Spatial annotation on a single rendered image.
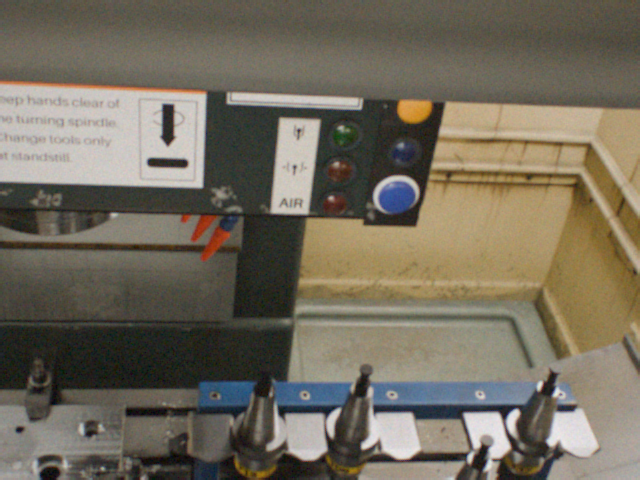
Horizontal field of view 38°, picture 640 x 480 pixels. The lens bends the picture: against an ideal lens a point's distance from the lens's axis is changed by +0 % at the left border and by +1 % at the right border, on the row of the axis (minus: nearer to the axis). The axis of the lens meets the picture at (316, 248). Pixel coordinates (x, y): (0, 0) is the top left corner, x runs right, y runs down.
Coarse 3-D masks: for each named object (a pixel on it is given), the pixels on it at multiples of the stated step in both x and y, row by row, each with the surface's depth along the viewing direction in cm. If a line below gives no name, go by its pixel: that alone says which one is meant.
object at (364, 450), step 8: (336, 416) 108; (328, 424) 107; (376, 424) 108; (328, 432) 106; (376, 432) 107; (328, 440) 106; (336, 440) 105; (368, 440) 106; (376, 440) 106; (336, 448) 106; (344, 448) 105; (352, 448) 106; (360, 448) 106; (368, 448) 105; (336, 456) 106; (344, 456) 106; (352, 456) 107; (360, 456) 106; (368, 456) 107
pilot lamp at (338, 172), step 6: (336, 162) 70; (342, 162) 70; (330, 168) 70; (336, 168) 70; (342, 168) 70; (348, 168) 70; (330, 174) 70; (336, 174) 70; (342, 174) 70; (348, 174) 70; (336, 180) 70; (342, 180) 70
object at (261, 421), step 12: (252, 396) 101; (264, 396) 100; (276, 396) 102; (252, 408) 101; (264, 408) 101; (276, 408) 103; (252, 420) 102; (264, 420) 102; (276, 420) 103; (252, 432) 103; (264, 432) 103; (276, 432) 104; (264, 444) 104
